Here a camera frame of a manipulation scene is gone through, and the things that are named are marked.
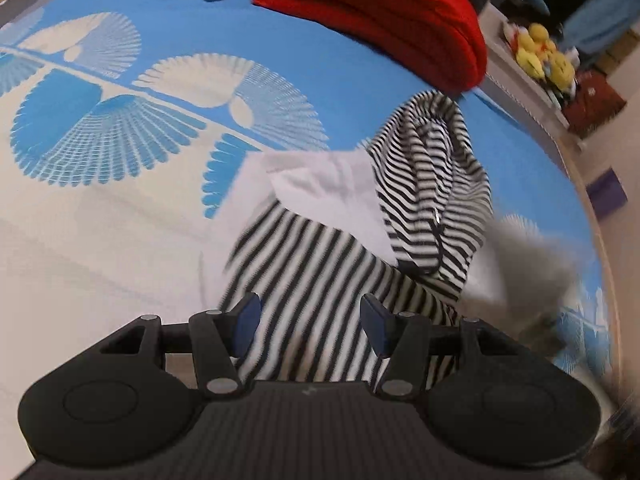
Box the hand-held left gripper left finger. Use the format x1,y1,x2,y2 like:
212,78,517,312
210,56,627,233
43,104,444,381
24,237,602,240
92,292,262,401

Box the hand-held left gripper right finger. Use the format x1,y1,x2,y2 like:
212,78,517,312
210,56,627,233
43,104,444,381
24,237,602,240
360,294,543,400

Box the striped black and white hoodie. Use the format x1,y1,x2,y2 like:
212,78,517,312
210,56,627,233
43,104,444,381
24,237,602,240
200,90,493,386

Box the blue and white printed bedsheet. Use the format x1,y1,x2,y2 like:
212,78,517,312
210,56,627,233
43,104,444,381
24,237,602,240
0,0,621,480

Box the grey blurred cloth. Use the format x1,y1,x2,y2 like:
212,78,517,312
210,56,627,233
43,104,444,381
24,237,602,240
462,217,583,356

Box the purple box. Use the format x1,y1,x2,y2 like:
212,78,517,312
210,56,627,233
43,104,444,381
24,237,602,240
585,167,629,219

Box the white ledge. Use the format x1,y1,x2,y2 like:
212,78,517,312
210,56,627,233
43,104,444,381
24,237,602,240
477,2,587,152

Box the dark red box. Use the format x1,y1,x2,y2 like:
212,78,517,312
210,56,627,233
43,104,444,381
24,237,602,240
562,70,628,138

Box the yellow plush toy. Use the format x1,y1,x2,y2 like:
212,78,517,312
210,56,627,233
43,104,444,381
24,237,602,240
514,22,557,78
542,50,577,95

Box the red knitted garment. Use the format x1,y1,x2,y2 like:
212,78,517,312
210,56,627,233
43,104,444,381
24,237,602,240
252,0,488,93

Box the light blue cloth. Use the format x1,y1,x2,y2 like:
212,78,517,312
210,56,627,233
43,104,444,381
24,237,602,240
560,0,640,70

